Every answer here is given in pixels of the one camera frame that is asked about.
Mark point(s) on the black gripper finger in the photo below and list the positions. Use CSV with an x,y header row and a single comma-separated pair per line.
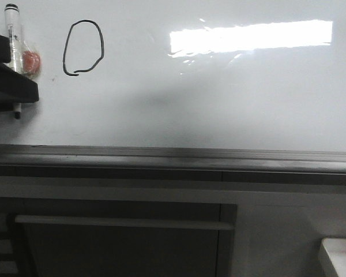
x,y
14,87

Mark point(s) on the red round magnet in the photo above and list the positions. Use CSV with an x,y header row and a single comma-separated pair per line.
x,y
31,62

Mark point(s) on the white black whiteboard marker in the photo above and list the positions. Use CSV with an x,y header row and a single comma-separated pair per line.
x,y
14,33

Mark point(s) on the grey whiteboard marker tray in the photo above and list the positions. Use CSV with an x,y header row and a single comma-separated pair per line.
x,y
197,164

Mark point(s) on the white whiteboard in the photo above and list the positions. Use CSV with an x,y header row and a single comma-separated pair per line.
x,y
189,74

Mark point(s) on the dark cabinet with bar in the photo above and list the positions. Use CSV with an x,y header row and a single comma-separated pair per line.
x,y
122,238

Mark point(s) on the white box with red button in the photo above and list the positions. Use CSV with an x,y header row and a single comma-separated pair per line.
x,y
332,257

